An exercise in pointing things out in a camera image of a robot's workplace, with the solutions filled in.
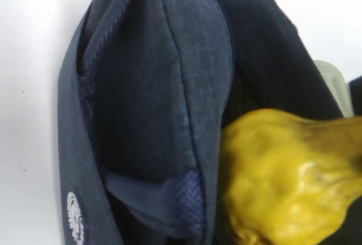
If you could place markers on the dark navy fabric lunch bag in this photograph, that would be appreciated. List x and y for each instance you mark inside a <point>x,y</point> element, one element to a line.
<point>144,90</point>

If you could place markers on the green lidded glass food container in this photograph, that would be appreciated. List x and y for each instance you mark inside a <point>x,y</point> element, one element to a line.
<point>337,85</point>

